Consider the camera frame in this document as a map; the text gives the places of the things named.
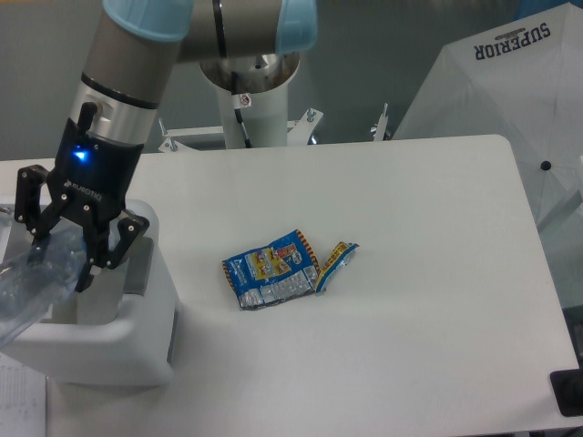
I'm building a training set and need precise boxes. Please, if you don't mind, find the white mounting bracket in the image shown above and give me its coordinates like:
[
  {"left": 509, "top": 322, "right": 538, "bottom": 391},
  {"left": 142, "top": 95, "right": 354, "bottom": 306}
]
[{"left": 158, "top": 102, "right": 393, "bottom": 153}]

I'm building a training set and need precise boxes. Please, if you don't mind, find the blue snack wrapper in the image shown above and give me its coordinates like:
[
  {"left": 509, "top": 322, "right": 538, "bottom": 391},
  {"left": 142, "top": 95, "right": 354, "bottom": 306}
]
[{"left": 222, "top": 229, "right": 359, "bottom": 310}]

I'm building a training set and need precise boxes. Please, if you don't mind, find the white Superior umbrella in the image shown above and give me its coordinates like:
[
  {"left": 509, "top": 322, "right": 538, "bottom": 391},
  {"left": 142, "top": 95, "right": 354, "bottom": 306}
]
[{"left": 394, "top": 3, "right": 582, "bottom": 223}]

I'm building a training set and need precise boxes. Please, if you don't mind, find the black device at edge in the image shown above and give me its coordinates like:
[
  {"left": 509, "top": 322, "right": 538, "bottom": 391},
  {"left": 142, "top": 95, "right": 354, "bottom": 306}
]
[{"left": 550, "top": 369, "right": 582, "bottom": 417}]

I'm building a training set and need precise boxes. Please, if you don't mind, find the white trash can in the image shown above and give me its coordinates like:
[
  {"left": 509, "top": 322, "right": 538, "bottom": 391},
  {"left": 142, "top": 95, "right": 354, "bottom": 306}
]
[{"left": 1, "top": 199, "right": 180, "bottom": 387}]

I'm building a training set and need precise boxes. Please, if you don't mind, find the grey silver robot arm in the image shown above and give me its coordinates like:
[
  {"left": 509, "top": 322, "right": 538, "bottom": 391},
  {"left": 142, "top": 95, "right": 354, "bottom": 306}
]
[{"left": 15, "top": 1, "right": 318, "bottom": 291}]

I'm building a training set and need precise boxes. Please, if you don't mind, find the printed paper sheet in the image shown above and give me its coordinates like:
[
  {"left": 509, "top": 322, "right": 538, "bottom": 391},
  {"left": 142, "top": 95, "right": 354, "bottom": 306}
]
[{"left": 1, "top": 354, "right": 46, "bottom": 437}]

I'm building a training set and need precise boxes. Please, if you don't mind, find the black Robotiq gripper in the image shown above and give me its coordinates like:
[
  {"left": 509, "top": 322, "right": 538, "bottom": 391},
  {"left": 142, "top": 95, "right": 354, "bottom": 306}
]
[{"left": 14, "top": 119, "right": 149, "bottom": 293}]

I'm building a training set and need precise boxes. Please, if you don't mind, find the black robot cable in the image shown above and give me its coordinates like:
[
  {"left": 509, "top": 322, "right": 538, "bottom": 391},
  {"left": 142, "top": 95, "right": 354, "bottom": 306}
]
[{"left": 230, "top": 70, "right": 254, "bottom": 149}]

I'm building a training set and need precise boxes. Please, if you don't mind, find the clear crushed plastic bottle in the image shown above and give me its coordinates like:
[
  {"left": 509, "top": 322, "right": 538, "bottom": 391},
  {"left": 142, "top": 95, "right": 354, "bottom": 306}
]
[{"left": 1, "top": 227, "right": 87, "bottom": 347}]

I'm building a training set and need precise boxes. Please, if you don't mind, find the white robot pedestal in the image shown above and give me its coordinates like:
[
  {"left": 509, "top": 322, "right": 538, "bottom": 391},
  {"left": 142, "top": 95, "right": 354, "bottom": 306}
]
[{"left": 215, "top": 85, "right": 288, "bottom": 149}]

